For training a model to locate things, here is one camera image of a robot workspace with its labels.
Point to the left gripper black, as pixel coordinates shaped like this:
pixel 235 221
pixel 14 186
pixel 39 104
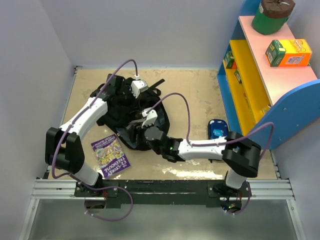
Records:
pixel 129 91

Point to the black student backpack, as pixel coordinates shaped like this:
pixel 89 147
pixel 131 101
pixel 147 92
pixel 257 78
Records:
pixel 125 118

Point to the purple 52-storey treehouse book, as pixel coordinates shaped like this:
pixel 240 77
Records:
pixel 110 156

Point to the blue pencil case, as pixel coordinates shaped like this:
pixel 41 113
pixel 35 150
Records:
pixel 217 128

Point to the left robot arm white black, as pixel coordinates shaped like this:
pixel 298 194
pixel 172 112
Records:
pixel 63 145

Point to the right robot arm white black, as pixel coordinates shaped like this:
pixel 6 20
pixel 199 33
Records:
pixel 241 154

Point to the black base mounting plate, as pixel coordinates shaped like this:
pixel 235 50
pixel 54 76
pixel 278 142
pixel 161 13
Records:
pixel 209 193

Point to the small green box lower shelf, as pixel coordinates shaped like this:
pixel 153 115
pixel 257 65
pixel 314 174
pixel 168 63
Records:
pixel 238 76

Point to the small green box shelf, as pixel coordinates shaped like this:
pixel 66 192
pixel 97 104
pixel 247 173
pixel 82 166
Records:
pixel 229 60
pixel 238 76

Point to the colourful wooden shelf unit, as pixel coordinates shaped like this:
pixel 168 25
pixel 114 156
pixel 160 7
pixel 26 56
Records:
pixel 277 101

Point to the small green box upper shelf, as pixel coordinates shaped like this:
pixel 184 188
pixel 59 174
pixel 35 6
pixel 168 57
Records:
pixel 229 60

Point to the orange green crayon box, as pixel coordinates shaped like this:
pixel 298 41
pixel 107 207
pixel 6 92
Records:
pixel 288 53

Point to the green brown cylinder container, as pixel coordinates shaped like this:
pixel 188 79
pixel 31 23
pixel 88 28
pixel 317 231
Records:
pixel 271 15

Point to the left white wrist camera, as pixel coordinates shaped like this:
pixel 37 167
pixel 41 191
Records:
pixel 138 87

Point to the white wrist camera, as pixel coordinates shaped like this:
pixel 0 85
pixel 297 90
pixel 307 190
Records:
pixel 138 87
pixel 149 117

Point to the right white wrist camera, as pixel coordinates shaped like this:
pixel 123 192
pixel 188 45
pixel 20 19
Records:
pixel 149 117

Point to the aluminium rail frame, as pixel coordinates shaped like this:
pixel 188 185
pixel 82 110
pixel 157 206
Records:
pixel 54 212

